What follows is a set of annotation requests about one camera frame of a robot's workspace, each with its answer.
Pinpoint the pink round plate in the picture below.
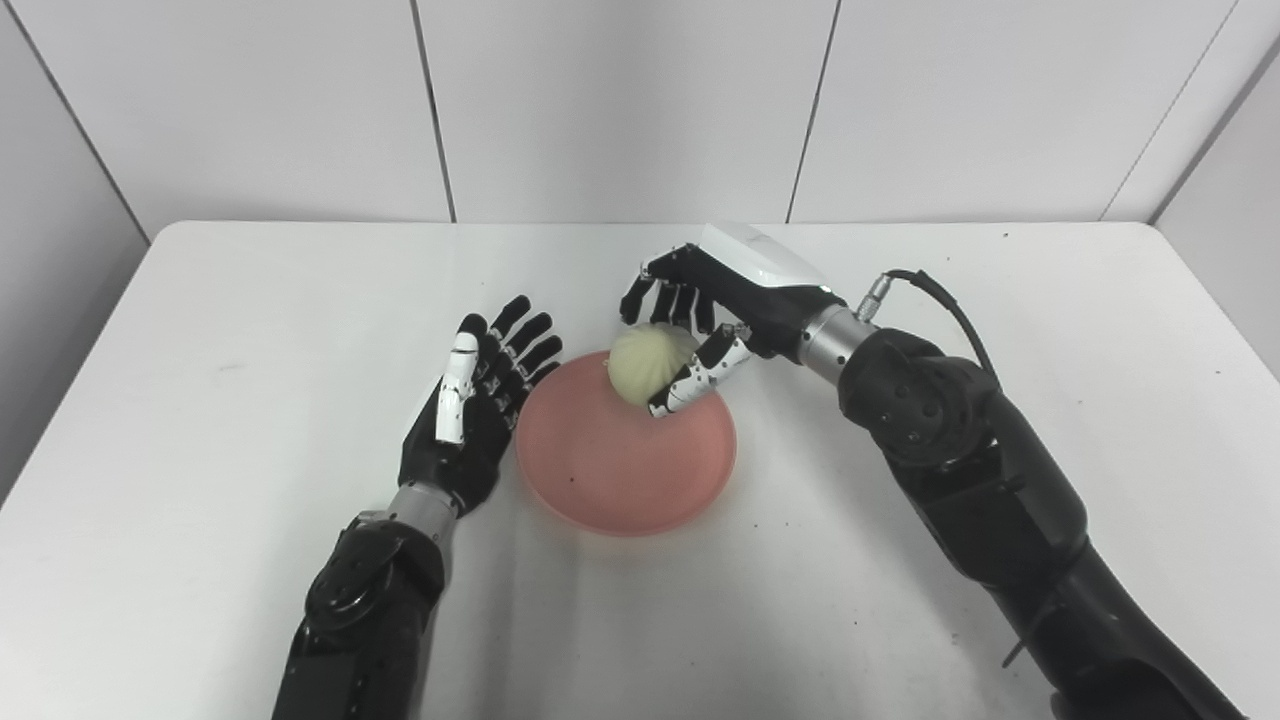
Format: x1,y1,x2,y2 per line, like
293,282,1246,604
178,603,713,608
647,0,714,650
515,349,739,538

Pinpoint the white steamed bun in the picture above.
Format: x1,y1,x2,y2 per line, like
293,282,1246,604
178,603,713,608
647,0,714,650
606,323,701,407

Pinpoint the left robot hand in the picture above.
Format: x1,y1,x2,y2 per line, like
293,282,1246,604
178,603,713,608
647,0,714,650
398,295,564,517

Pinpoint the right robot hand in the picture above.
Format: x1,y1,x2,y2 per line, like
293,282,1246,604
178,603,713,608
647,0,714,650
619,221,843,419

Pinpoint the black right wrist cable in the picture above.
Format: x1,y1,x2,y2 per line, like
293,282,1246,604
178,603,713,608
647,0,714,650
852,268,1001,377

